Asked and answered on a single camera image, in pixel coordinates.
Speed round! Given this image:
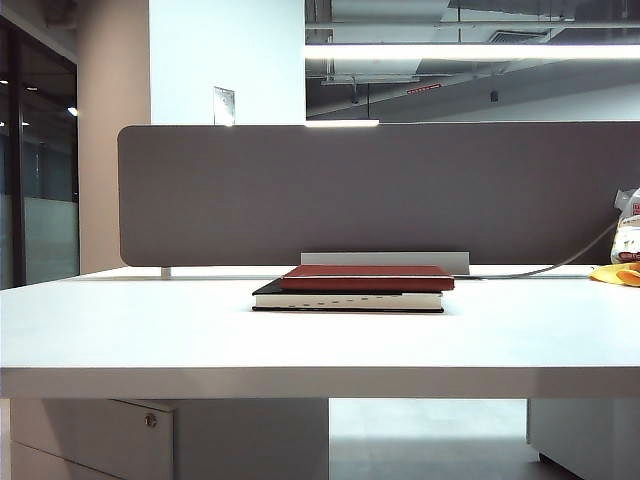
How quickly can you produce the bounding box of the short pendant light bar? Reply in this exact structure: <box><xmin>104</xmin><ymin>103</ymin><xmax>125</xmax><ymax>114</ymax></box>
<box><xmin>304</xmin><ymin>118</ymin><xmax>380</xmax><ymax>128</ymax></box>

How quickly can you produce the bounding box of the clear snack bag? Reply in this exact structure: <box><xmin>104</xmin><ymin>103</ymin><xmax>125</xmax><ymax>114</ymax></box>
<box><xmin>608</xmin><ymin>187</ymin><xmax>640</xmax><ymax>265</ymax></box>

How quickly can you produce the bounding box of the gray desk partition screen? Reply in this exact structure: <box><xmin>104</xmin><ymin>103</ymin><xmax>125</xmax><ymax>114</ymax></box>
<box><xmin>117</xmin><ymin>121</ymin><xmax>640</xmax><ymax>267</ymax></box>

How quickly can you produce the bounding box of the silver cable tray flap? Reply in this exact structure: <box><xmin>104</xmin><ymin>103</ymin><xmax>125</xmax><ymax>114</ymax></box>
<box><xmin>300</xmin><ymin>251</ymin><xmax>472</xmax><ymax>275</ymax></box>

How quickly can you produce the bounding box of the long ceiling light strip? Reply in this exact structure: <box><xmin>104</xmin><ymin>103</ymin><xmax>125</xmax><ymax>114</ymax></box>
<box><xmin>304</xmin><ymin>43</ymin><xmax>640</xmax><ymax>60</ymax></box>

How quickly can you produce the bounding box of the yellow cloth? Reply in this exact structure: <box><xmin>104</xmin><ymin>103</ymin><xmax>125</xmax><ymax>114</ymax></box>
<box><xmin>588</xmin><ymin>260</ymin><xmax>640</xmax><ymax>287</ymax></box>

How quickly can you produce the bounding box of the gray cable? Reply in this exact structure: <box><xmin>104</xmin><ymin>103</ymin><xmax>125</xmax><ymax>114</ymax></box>
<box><xmin>452</xmin><ymin>219</ymin><xmax>621</xmax><ymax>280</ymax></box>

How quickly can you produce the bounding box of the white side cabinet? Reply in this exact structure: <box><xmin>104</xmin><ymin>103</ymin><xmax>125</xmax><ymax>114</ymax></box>
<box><xmin>527</xmin><ymin>398</ymin><xmax>640</xmax><ymax>480</ymax></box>

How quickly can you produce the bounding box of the black hardcover book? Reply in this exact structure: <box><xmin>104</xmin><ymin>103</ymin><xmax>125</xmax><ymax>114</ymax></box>
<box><xmin>251</xmin><ymin>277</ymin><xmax>445</xmax><ymax>314</ymax></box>

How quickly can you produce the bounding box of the dark framed glass door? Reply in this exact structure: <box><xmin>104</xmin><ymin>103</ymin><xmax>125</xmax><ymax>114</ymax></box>
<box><xmin>0</xmin><ymin>14</ymin><xmax>81</xmax><ymax>290</ymax></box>

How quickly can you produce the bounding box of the silver wall plate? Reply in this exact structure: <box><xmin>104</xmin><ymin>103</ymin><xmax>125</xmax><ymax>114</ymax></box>
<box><xmin>212</xmin><ymin>85</ymin><xmax>237</xmax><ymax>126</ymax></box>

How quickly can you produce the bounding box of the red hardcover book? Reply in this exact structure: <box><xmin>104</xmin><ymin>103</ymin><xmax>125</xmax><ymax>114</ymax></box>
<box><xmin>278</xmin><ymin>264</ymin><xmax>456</xmax><ymax>293</ymax></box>

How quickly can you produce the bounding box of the white drawer cabinet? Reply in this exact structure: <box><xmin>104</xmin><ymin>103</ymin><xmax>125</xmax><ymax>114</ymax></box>
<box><xmin>9</xmin><ymin>398</ymin><xmax>330</xmax><ymax>480</ymax></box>

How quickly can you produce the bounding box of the ceiling air vent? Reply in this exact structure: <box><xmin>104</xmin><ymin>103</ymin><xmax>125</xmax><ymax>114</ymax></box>
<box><xmin>487</xmin><ymin>28</ymin><xmax>551</xmax><ymax>45</ymax></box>

